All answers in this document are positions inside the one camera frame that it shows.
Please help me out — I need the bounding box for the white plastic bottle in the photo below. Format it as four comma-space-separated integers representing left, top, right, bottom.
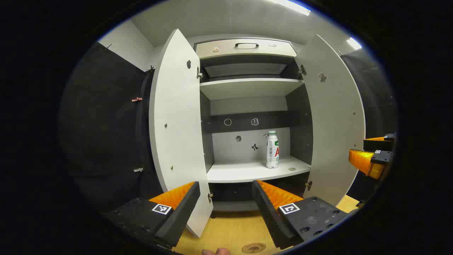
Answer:
266, 130, 280, 169

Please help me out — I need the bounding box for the grey cabinet drawer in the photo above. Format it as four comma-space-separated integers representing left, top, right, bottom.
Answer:
195, 38, 297, 60

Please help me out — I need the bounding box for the round wooden coaster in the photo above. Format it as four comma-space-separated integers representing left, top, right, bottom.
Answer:
242, 242, 266, 254

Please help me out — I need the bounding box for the long ceiling light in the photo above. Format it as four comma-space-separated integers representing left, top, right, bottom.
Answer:
265, 0, 312, 16

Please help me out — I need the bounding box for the white cabinet door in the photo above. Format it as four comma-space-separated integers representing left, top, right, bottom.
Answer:
149, 29, 213, 238
295, 34, 366, 206

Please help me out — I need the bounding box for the grey and white cabinet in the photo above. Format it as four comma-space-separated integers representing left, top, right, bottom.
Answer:
194, 37, 314, 213

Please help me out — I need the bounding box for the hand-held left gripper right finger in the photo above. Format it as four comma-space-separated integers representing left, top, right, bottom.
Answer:
252, 180, 349, 250

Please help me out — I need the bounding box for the white cabinet shelf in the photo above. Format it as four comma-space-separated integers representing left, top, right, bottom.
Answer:
206, 156, 312, 183
200, 78, 305, 101

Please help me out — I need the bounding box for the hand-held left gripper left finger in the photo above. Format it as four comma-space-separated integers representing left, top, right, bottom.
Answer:
103, 181, 201, 249

